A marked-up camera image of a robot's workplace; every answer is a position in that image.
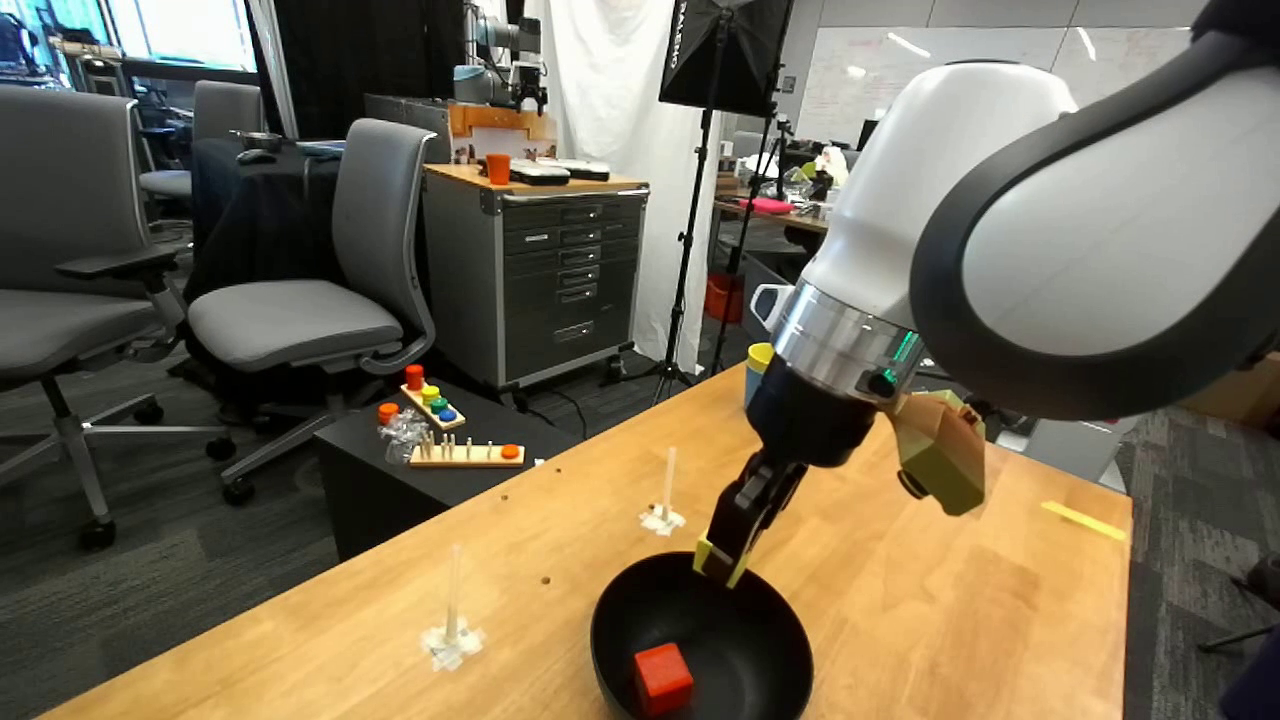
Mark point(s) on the orange wooden sign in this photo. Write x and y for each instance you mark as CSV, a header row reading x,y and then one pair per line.
x,y
497,123

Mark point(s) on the blue plastic cup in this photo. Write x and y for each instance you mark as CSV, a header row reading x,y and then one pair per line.
x,y
751,384

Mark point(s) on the orange cube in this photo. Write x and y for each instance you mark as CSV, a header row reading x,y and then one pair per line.
x,y
662,676

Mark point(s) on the white curtain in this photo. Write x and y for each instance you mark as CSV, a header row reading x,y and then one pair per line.
x,y
603,95

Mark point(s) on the orange cup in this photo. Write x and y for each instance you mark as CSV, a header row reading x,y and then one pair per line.
x,y
497,171

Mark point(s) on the yellow plastic cup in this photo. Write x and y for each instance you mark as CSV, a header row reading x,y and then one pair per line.
x,y
756,357

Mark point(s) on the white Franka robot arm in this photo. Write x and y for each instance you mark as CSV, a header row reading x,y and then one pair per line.
x,y
1041,226

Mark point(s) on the black bowl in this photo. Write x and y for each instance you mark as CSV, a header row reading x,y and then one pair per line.
x,y
760,641

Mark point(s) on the clear plastic stand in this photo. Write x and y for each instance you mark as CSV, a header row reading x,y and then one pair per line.
x,y
454,641
662,513

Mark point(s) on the clear plastic bag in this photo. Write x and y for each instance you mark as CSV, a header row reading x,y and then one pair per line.
x,y
406,436

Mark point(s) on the black draped cloth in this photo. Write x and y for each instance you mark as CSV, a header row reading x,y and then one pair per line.
x,y
254,212

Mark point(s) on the yellow tape strip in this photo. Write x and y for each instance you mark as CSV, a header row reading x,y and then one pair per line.
x,y
1080,523

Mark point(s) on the small orange ball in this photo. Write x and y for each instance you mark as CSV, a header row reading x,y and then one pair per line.
x,y
384,414

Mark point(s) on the yellowish wrist camera box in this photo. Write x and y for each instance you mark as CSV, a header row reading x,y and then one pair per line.
x,y
946,460

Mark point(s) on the wooden peg bar toy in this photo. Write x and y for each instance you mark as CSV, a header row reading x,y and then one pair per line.
x,y
466,454

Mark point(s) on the black camera tripod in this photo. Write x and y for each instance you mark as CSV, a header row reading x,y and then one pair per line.
x,y
1253,686

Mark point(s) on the red box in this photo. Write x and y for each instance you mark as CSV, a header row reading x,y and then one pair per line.
x,y
727,296

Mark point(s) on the black light stand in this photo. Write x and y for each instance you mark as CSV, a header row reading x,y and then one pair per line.
x,y
692,243

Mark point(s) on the black flat device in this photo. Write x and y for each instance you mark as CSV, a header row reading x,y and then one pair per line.
x,y
541,171

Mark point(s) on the black curtain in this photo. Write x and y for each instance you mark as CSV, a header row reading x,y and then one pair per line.
x,y
362,52

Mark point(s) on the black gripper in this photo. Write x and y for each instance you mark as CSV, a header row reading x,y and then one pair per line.
x,y
812,431

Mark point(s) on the black softbox light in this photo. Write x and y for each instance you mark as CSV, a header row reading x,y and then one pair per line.
x,y
727,52

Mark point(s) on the low black table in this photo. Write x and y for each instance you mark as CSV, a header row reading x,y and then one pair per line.
x,y
375,495

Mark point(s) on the grey office chair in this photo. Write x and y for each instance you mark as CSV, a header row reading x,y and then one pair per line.
x,y
286,323
225,112
67,323

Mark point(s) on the grey drawer cabinet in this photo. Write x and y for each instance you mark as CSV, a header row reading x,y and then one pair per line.
x,y
534,280

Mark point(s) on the colourful wooden stacking toy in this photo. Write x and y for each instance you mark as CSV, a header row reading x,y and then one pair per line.
x,y
431,401

